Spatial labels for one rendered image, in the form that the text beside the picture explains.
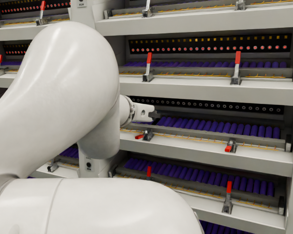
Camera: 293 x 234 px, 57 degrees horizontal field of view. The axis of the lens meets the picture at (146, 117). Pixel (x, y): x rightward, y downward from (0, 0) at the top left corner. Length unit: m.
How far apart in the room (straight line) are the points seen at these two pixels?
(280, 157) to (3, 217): 0.72
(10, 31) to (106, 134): 0.81
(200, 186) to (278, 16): 0.55
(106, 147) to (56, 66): 0.33
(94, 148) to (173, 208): 0.36
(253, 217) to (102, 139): 0.54
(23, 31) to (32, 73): 0.95
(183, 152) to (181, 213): 0.66
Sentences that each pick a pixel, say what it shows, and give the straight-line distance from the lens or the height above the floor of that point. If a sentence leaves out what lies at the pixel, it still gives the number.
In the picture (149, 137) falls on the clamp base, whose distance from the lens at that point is 0.88.
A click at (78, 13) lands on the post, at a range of 0.98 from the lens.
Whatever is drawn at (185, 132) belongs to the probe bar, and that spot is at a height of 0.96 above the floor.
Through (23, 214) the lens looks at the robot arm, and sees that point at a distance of 0.19.
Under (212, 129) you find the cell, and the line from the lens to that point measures 0.88.
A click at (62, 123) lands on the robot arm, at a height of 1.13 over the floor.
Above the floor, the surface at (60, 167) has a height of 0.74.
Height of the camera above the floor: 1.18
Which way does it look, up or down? 12 degrees down
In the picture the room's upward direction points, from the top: straight up
